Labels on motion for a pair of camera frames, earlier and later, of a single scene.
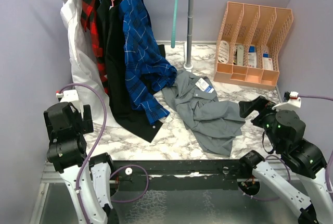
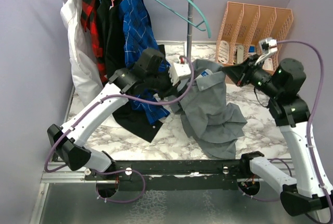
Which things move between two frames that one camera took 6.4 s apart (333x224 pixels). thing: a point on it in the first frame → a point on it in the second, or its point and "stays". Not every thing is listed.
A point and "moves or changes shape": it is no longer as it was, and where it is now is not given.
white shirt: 86,76 stays
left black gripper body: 84,124 → 162,84
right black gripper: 258,103 → 240,73
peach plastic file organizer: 247,45 stays
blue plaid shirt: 148,69 stays
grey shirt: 216,123 moves or changes shape
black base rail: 178,174 stays
